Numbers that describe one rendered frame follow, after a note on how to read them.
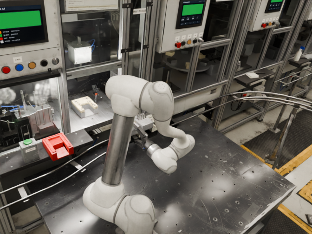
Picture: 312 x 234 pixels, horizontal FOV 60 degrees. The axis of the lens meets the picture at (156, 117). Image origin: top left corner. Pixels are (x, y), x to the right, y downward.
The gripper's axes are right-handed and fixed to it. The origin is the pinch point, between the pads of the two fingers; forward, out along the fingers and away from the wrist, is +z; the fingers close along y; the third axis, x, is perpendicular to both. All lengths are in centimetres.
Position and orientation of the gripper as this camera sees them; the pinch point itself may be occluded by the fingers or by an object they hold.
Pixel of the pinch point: (133, 130)
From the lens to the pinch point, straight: 185.6
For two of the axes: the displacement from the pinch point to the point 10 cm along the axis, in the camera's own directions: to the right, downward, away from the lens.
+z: -6.1, -5.3, 5.8
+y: 1.2, -8.0, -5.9
